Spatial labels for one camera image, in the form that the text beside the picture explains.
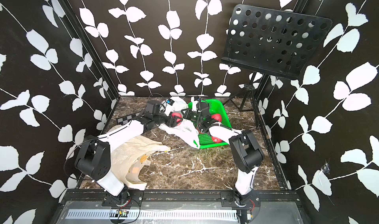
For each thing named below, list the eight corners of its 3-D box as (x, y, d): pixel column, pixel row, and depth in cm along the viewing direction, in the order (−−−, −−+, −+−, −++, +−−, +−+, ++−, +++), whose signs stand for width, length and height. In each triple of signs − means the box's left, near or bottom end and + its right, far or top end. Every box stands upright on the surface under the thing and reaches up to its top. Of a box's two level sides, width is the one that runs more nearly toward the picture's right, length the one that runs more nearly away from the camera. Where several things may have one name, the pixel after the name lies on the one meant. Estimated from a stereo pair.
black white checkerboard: (119, 126, 105) (117, 123, 102) (119, 121, 107) (117, 119, 104) (141, 119, 109) (140, 116, 106) (140, 115, 111) (139, 112, 109)
